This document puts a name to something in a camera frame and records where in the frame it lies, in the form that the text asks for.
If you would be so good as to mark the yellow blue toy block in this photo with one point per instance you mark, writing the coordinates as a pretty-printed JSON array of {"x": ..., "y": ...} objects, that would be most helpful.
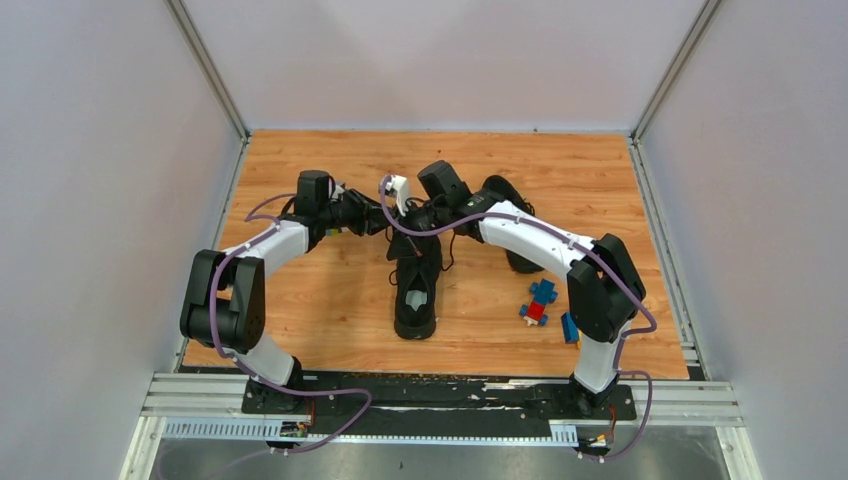
[{"x": 571, "y": 333}]

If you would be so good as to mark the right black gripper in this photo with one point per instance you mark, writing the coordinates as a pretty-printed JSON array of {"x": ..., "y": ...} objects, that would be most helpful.
[{"x": 407, "y": 221}]

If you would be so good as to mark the aluminium frame rail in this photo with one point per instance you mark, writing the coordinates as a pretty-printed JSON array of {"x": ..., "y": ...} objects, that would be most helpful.
[{"x": 674, "y": 402}]

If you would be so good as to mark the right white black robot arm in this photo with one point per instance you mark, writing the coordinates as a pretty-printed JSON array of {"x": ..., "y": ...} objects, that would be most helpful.
[{"x": 604, "y": 288}]

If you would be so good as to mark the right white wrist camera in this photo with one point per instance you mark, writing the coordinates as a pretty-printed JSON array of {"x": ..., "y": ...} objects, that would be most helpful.
[{"x": 397, "y": 187}]

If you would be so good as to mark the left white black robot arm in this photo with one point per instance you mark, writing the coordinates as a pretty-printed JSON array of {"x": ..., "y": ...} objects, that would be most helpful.
[{"x": 225, "y": 301}]

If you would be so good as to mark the black shoe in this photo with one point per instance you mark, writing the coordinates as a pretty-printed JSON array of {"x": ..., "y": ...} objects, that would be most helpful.
[
  {"x": 418, "y": 265},
  {"x": 504, "y": 187}
]

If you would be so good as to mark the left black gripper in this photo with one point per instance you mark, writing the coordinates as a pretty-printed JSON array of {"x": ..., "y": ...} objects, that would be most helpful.
[{"x": 368, "y": 213}]

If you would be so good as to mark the blue red toy block car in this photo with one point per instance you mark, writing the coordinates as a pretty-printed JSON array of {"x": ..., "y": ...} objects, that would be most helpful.
[{"x": 543, "y": 293}]

